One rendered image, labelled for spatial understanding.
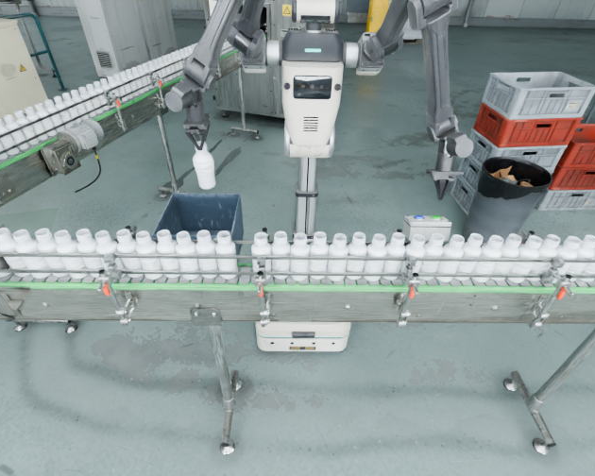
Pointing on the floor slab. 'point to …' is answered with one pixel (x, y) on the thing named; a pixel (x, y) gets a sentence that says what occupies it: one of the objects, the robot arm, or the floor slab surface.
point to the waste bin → (504, 197)
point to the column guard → (376, 14)
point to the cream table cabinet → (6, 72)
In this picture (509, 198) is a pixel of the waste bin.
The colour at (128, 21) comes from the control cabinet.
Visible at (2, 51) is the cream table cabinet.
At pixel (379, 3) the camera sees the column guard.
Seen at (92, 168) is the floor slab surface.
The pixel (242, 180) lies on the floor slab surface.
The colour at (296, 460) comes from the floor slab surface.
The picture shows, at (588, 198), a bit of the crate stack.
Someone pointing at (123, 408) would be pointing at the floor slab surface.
